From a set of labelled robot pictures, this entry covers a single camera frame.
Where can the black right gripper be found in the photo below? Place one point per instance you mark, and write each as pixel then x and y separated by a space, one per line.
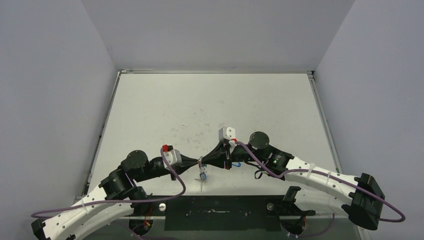
pixel 226 156

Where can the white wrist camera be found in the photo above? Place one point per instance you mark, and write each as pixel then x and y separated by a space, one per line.
pixel 171 156
pixel 226 134

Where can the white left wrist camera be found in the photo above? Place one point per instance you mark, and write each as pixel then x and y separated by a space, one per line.
pixel 171 156

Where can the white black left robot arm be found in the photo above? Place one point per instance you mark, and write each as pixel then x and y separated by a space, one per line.
pixel 116 196

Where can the silver metal key plate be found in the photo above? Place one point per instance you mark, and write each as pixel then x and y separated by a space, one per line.
pixel 202 177

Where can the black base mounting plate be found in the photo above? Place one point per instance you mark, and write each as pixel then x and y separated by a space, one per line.
pixel 221 213

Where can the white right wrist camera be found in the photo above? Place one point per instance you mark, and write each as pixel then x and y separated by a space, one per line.
pixel 226 134

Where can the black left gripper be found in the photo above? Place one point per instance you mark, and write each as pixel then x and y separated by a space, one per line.
pixel 186 162

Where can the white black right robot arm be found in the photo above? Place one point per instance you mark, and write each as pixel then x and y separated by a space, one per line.
pixel 357 197

